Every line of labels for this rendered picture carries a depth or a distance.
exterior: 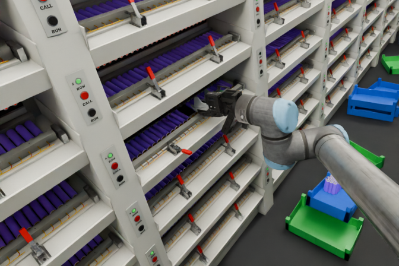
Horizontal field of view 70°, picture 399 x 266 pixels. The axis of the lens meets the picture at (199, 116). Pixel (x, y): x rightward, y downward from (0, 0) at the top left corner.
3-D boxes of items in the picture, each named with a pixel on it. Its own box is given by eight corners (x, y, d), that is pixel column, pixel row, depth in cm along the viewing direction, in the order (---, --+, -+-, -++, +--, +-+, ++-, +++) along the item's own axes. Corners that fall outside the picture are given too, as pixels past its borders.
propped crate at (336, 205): (325, 183, 165) (328, 171, 163) (364, 197, 153) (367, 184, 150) (305, 204, 144) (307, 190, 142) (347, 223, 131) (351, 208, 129)
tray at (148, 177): (253, 101, 118) (257, 82, 112) (142, 196, 83) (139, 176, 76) (216, 82, 128) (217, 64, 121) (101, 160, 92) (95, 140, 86)
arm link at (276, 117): (286, 142, 77) (284, 109, 72) (247, 132, 85) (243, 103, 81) (301, 125, 82) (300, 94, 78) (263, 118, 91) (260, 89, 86)
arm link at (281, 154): (306, 169, 84) (304, 133, 78) (266, 175, 85) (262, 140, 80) (297, 151, 92) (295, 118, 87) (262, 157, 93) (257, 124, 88)
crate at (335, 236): (362, 229, 138) (364, 218, 134) (348, 262, 126) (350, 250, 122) (302, 202, 157) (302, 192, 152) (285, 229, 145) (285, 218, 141)
